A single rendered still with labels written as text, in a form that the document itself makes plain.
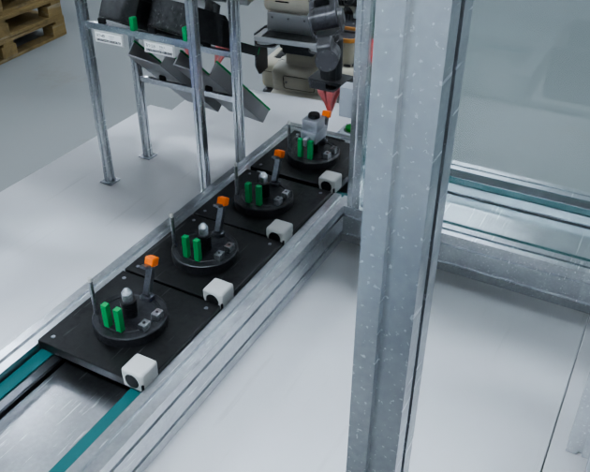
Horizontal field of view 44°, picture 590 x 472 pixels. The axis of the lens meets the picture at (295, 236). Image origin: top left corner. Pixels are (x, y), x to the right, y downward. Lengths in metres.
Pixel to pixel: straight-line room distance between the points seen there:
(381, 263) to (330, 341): 0.98
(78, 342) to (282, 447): 0.41
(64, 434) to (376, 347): 0.82
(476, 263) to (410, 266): 1.16
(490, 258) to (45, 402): 0.96
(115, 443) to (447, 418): 0.58
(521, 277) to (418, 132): 1.22
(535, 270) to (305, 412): 0.60
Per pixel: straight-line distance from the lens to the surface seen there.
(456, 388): 1.43
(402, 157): 0.48
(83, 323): 1.41
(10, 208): 2.03
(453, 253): 1.67
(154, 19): 1.83
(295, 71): 2.68
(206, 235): 1.50
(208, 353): 1.32
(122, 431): 1.23
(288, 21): 2.60
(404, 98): 0.46
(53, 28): 6.01
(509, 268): 1.65
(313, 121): 1.83
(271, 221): 1.64
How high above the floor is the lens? 1.86
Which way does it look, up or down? 34 degrees down
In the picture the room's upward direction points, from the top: straight up
